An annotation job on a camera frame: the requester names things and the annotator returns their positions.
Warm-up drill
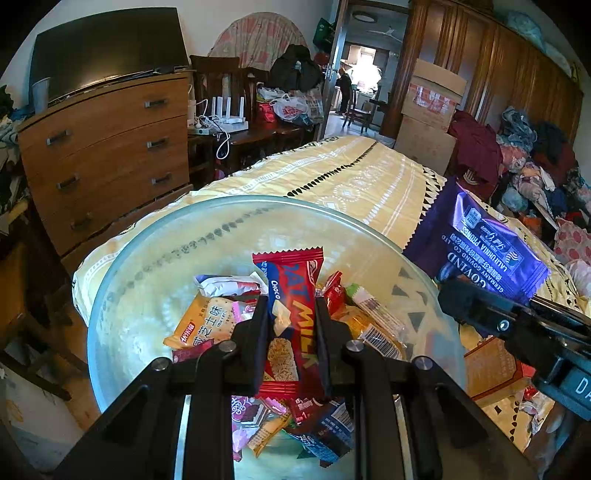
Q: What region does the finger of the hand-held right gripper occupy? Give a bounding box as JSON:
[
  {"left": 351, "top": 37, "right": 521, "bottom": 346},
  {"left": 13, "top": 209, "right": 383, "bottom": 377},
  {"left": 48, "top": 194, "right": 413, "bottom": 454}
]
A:
[
  {"left": 437, "top": 279, "right": 523, "bottom": 343},
  {"left": 531, "top": 298, "right": 591, "bottom": 329}
]

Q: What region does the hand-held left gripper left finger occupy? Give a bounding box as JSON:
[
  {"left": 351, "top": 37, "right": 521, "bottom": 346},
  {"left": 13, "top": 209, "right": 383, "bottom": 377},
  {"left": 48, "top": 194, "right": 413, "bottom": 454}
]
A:
[{"left": 55, "top": 295, "right": 271, "bottom": 480}]

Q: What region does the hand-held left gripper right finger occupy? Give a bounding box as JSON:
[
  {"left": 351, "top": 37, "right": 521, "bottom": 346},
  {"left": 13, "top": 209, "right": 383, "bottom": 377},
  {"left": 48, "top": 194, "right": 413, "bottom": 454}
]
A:
[{"left": 315, "top": 300, "right": 539, "bottom": 480}]

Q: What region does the red oat chocolate bar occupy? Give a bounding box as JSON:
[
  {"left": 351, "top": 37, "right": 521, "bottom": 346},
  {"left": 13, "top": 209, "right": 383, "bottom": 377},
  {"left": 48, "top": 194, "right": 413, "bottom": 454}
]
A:
[{"left": 252, "top": 246, "right": 325, "bottom": 401}]

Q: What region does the purple snack packet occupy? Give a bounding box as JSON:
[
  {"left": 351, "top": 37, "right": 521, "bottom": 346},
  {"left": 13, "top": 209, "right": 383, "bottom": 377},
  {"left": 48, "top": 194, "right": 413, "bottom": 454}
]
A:
[{"left": 403, "top": 176, "right": 552, "bottom": 306}]

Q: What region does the clear glass bowl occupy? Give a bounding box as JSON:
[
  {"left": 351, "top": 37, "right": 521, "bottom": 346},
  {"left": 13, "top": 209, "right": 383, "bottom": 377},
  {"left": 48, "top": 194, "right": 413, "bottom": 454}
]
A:
[{"left": 87, "top": 195, "right": 468, "bottom": 480}]

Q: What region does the small red snack packet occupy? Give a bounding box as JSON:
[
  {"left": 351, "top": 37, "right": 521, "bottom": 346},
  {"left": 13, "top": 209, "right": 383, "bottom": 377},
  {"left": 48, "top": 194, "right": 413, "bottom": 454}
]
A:
[{"left": 318, "top": 271, "right": 345, "bottom": 315}]

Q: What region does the orange cracker packet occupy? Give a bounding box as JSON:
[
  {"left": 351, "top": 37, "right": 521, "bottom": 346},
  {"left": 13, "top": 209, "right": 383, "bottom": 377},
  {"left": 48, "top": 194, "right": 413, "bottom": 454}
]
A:
[{"left": 163, "top": 292, "right": 239, "bottom": 352}]

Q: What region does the brown patterned box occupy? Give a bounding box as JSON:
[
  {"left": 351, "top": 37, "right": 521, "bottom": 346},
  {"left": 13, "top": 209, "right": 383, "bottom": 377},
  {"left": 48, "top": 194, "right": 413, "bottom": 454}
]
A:
[{"left": 463, "top": 336, "right": 533, "bottom": 408}]

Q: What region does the white crumpled snack packet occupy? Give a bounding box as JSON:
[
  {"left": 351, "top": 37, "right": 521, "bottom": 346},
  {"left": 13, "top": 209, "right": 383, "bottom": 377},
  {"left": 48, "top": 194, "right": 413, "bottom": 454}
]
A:
[{"left": 193, "top": 274, "right": 269, "bottom": 299}]

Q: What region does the pink patterned snack packet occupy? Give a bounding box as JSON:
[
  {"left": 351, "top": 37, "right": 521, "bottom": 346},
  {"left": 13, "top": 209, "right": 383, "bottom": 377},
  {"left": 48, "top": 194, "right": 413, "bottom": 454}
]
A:
[{"left": 230, "top": 396, "right": 274, "bottom": 454}]

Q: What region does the dark blue snack packet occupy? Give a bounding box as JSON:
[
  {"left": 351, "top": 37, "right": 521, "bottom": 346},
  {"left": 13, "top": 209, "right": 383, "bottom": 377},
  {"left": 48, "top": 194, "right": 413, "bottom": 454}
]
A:
[{"left": 287, "top": 401, "right": 357, "bottom": 466}]

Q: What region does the pile of clothes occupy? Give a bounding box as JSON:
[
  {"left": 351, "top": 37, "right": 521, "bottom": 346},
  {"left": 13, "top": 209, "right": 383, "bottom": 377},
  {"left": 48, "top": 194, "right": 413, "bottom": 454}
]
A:
[{"left": 492, "top": 106, "right": 591, "bottom": 241}]

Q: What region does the maroon garment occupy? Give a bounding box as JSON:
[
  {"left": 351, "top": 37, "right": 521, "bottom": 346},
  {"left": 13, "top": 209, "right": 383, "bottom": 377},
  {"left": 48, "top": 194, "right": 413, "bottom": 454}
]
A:
[{"left": 449, "top": 110, "right": 505, "bottom": 186}]

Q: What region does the dark wooden desk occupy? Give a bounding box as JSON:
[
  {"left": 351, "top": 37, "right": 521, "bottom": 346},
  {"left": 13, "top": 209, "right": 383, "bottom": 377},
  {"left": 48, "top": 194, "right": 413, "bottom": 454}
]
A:
[{"left": 187, "top": 122, "right": 326, "bottom": 178}]

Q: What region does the cardboard box with red tape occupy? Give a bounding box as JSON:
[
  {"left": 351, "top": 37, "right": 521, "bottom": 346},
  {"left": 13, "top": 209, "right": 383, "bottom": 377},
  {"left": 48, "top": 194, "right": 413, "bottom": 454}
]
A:
[{"left": 401, "top": 58, "right": 468, "bottom": 133}]

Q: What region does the white power strip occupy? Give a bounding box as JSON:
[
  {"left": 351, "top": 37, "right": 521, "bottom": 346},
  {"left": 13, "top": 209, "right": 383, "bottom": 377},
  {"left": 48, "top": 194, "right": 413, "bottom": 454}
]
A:
[{"left": 187, "top": 121, "right": 232, "bottom": 137}]

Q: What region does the white router with antennas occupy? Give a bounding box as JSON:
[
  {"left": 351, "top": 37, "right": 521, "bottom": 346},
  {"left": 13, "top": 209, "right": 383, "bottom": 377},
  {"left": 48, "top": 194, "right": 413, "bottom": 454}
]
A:
[{"left": 210, "top": 93, "right": 251, "bottom": 133}]

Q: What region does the wooden dining chair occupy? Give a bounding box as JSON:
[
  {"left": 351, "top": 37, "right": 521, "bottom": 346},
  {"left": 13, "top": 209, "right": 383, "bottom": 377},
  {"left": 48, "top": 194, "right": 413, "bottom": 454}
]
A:
[{"left": 342, "top": 89, "right": 373, "bottom": 136}]

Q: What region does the white plastic shopping bag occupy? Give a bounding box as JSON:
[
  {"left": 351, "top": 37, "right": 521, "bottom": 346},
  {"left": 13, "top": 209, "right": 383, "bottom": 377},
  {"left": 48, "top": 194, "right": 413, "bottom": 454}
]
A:
[{"left": 271, "top": 93, "right": 311, "bottom": 123}]

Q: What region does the wooden chest of drawers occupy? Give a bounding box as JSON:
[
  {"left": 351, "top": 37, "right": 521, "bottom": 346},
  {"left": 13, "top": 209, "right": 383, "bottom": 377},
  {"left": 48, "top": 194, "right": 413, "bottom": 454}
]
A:
[{"left": 17, "top": 71, "right": 193, "bottom": 258}]

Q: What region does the wooden wardrobe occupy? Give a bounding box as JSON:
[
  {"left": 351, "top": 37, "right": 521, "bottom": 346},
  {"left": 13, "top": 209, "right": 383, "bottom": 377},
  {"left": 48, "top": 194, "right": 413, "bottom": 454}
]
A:
[{"left": 380, "top": 0, "right": 586, "bottom": 146}]

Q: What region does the dark wooden chair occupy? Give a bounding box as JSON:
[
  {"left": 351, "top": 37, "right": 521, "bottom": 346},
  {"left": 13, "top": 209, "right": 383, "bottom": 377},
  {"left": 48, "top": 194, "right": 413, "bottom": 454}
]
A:
[{"left": 188, "top": 54, "right": 271, "bottom": 132}]

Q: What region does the black bag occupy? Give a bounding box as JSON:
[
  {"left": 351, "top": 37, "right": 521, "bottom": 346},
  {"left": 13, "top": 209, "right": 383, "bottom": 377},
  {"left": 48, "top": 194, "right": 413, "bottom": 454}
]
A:
[{"left": 269, "top": 44, "right": 325, "bottom": 92}]

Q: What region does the green bag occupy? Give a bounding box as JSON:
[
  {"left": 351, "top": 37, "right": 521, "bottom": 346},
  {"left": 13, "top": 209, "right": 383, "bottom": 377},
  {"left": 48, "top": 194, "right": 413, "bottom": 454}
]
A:
[{"left": 313, "top": 17, "right": 336, "bottom": 50}]

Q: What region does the black flat television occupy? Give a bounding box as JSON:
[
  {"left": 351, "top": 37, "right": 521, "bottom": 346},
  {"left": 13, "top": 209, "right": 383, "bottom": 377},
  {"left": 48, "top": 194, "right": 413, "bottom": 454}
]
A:
[{"left": 28, "top": 7, "right": 191, "bottom": 105}]

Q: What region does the white plastic cup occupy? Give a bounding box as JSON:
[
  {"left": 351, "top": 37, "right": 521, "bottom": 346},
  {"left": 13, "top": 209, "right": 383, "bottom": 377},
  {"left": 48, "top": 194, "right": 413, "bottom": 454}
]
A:
[{"left": 31, "top": 77, "right": 51, "bottom": 110}]

